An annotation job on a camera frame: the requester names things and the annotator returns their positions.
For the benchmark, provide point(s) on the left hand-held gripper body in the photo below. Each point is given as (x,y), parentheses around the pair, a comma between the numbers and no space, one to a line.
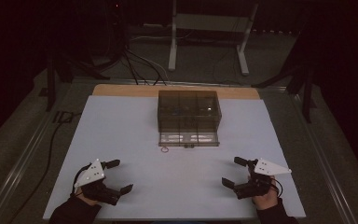
(90,176)

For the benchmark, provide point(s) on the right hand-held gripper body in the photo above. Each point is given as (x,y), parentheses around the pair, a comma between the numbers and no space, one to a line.
(258,179)

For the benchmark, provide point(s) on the person's right hand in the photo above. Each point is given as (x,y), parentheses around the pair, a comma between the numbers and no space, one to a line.
(266,198)

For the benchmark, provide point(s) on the person's left hand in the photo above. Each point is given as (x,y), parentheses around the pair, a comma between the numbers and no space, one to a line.
(88,199)

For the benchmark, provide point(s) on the pale blue table mat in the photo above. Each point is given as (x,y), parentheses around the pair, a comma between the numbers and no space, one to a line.
(112,130)

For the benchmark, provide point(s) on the thin rubber band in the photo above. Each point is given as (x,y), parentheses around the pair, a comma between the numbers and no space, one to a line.
(161,149)

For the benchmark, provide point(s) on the clear plastic drawer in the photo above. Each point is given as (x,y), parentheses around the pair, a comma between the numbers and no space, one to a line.
(188,138)

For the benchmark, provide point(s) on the smoky clear drawer box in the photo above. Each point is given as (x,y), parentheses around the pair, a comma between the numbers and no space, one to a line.
(189,109)

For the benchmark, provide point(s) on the black tripod stand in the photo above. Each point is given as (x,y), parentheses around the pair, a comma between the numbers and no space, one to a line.
(306,93)
(50,81)

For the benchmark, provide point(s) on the grey metal stand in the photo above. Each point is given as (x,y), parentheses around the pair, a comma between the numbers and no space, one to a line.
(174,46)

